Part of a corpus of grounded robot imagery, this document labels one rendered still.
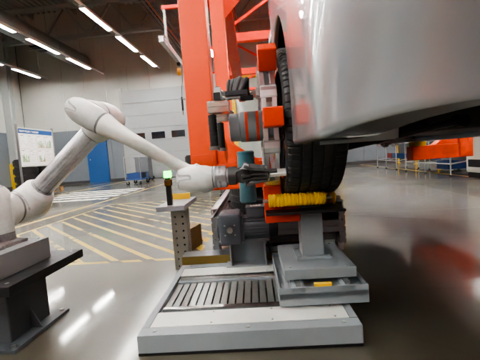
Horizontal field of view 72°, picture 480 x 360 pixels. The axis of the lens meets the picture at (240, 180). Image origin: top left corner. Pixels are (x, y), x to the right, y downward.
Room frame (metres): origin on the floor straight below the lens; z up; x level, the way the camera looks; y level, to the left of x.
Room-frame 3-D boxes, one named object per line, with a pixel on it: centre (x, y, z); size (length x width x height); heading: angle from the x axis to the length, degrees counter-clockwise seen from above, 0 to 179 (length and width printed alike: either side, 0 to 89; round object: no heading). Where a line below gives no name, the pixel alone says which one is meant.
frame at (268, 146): (1.57, -0.15, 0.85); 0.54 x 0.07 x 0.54; 177
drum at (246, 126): (1.57, -0.07, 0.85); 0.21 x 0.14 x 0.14; 87
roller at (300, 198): (1.44, -0.24, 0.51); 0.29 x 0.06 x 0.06; 87
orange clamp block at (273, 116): (1.25, -0.14, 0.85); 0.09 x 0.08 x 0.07; 177
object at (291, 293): (1.56, -0.32, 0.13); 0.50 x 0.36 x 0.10; 177
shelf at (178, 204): (2.17, 0.42, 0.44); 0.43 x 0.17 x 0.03; 177
